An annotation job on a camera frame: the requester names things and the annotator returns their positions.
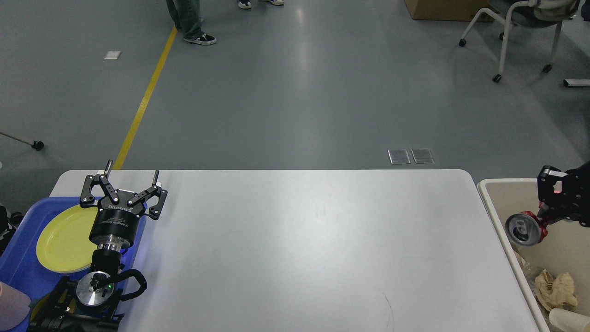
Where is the chair leg with caster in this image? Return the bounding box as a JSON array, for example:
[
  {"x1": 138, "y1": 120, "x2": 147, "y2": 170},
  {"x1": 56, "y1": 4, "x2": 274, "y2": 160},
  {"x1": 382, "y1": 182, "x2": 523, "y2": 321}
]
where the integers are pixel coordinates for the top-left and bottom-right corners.
[{"x1": 0, "y1": 131, "x2": 45, "y2": 151}]

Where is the crushed red can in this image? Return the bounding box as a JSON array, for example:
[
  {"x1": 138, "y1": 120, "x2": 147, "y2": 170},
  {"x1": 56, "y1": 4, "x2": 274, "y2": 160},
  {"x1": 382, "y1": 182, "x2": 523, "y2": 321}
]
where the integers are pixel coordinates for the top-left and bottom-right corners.
[{"x1": 504, "y1": 210, "x2": 562, "y2": 247}]

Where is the grey mug yellow inside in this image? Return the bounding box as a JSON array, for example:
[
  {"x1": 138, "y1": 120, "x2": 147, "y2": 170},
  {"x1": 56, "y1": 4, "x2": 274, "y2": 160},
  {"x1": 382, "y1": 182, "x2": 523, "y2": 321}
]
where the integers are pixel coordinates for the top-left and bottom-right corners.
[{"x1": 28, "y1": 293, "x2": 76, "y2": 323}]

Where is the yellow plate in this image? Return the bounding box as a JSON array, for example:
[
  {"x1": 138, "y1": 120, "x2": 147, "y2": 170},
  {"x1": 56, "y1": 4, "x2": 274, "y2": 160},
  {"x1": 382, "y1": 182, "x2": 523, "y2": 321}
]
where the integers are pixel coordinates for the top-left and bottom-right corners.
[{"x1": 36, "y1": 205, "x2": 98, "y2": 272}]

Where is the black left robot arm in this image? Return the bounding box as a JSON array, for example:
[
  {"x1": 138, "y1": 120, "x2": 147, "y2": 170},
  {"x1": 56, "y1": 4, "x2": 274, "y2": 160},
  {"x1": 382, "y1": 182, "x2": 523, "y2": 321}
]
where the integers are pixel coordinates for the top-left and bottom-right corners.
[{"x1": 27, "y1": 160, "x2": 168, "y2": 332}]

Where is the white paper on floor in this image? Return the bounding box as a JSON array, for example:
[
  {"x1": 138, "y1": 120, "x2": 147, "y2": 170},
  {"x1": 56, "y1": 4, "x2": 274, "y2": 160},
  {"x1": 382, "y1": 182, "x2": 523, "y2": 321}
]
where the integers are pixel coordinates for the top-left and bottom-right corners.
[{"x1": 103, "y1": 51, "x2": 122, "y2": 60}]

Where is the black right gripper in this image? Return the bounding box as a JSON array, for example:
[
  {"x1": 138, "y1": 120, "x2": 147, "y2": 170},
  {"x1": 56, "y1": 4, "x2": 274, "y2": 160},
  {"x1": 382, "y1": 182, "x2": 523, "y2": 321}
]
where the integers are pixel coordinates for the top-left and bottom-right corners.
[{"x1": 537, "y1": 161, "x2": 590, "y2": 228}]

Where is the white office chair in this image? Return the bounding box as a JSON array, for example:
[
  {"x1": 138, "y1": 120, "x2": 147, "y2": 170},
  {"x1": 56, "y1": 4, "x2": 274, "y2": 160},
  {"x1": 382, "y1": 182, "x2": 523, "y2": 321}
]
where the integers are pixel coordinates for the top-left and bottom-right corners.
[{"x1": 459, "y1": 0, "x2": 581, "y2": 83}]

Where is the pink cup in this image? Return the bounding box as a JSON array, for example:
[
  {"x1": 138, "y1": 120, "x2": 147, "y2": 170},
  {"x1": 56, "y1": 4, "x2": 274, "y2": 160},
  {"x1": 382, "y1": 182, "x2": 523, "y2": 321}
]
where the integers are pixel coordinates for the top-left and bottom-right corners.
[{"x1": 0, "y1": 282, "x2": 31, "y2": 332}]

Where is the beige plastic bin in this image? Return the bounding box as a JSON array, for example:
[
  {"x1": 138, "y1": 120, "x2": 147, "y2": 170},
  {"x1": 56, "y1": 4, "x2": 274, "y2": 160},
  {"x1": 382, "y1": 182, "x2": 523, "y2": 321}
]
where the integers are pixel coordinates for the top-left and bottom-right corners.
[{"x1": 478, "y1": 178, "x2": 590, "y2": 332}]

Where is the white bar on floor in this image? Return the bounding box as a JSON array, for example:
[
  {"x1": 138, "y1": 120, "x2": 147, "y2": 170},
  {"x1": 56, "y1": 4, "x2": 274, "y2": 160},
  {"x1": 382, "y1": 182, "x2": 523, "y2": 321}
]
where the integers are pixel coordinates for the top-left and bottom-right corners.
[{"x1": 562, "y1": 78, "x2": 590, "y2": 88}]

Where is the brown paper ball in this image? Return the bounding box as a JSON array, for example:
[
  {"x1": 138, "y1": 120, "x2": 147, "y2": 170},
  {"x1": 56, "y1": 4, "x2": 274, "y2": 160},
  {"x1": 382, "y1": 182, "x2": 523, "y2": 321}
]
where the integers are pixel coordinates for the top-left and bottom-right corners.
[{"x1": 534, "y1": 270, "x2": 578, "y2": 312}]

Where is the person in blue jeans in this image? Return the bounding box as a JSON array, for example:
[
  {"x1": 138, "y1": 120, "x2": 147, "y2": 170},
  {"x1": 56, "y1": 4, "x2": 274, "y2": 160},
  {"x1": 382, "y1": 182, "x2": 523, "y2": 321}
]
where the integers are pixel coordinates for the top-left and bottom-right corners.
[{"x1": 166, "y1": 0, "x2": 217, "y2": 46}]

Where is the floor socket plate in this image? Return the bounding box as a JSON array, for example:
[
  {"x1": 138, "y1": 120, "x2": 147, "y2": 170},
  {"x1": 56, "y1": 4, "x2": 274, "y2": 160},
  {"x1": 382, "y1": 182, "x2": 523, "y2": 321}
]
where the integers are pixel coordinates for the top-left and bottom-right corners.
[
  {"x1": 411, "y1": 148, "x2": 434, "y2": 164},
  {"x1": 387, "y1": 149, "x2": 411, "y2": 165}
]

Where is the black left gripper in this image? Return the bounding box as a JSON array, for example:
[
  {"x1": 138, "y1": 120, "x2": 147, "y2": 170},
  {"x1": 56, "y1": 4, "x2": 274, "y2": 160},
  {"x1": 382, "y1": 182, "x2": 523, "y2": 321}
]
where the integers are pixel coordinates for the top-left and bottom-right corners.
[{"x1": 80, "y1": 160, "x2": 169, "y2": 248}]

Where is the cardboard box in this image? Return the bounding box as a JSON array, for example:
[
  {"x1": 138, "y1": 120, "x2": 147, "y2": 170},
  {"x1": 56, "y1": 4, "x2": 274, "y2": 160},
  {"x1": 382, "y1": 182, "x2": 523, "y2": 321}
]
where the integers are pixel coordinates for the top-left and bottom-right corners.
[{"x1": 403, "y1": 0, "x2": 496, "y2": 22}]

